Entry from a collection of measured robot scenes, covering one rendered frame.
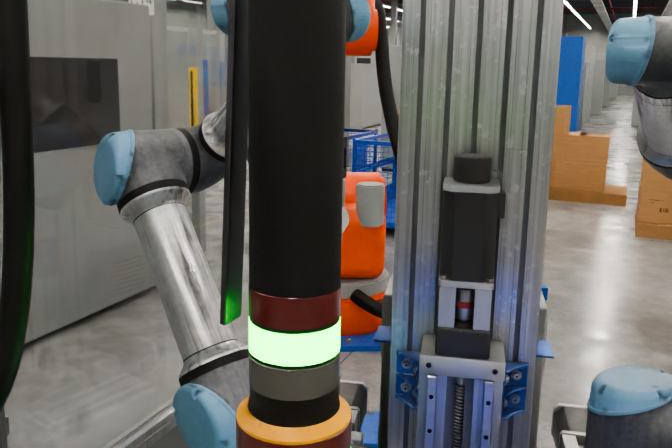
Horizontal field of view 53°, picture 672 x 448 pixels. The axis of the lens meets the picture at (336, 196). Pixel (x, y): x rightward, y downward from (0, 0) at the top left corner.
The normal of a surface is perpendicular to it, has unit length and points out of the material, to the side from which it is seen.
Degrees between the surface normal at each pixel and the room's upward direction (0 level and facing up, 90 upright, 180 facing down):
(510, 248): 90
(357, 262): 90
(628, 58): 102
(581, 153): 90
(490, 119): 90
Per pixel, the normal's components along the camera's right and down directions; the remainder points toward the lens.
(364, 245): 0.08, 0.19
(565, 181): -0.37, 0.17
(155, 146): 0.51, -0.57
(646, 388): -0.09, -0.99
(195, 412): -0.67, 0.23
